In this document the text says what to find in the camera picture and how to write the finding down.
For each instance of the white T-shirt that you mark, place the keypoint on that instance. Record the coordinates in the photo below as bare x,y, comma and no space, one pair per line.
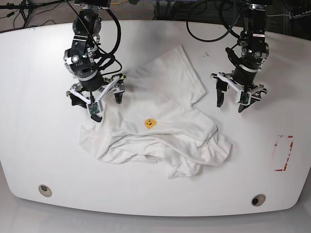
157,120

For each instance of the right table cable grommet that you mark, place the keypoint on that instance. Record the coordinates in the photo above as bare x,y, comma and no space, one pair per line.
258,200

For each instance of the white power strip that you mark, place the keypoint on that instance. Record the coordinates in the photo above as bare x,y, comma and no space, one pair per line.
300,12

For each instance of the red tape rectangle marking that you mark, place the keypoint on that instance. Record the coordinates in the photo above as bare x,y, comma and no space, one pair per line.
282,151

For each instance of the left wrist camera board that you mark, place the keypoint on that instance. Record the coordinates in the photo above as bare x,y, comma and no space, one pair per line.
245,98

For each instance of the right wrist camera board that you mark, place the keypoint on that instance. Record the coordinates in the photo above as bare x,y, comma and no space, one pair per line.
94,108

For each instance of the table cable grommet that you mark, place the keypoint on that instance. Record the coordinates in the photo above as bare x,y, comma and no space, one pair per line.
45,190
258,200

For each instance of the left table cable grommet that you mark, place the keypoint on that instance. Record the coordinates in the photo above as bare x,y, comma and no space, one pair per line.
45,190

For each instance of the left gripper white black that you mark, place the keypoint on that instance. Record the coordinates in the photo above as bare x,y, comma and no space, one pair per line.
240,79

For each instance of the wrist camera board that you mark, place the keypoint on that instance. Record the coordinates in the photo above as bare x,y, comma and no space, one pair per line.
94,108
245,98

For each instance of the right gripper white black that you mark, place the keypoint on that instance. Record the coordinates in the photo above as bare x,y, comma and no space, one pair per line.
96,89

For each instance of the black tripod stand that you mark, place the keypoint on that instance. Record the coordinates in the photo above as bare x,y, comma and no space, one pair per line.
25,9

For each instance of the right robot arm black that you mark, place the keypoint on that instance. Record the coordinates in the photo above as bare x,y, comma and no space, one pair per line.
85,60

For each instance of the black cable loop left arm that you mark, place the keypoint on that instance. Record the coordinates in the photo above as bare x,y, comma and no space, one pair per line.
210,26

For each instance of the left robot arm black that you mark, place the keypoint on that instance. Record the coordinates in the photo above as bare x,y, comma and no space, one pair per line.
254,52

